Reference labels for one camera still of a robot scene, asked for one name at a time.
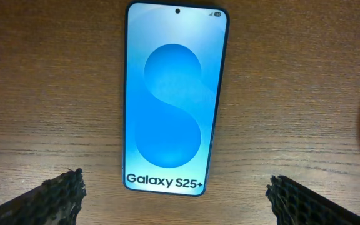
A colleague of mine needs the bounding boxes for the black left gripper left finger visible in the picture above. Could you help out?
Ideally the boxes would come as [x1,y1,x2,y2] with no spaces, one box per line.
[0,168,86,225]

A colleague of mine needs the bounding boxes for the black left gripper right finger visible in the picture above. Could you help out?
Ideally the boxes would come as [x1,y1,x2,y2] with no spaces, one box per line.
[266,176,360,225]

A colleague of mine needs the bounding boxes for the blue Samsung Galaxy smartphone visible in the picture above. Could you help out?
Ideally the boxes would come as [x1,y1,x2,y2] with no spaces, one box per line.
[122,1,230,196]

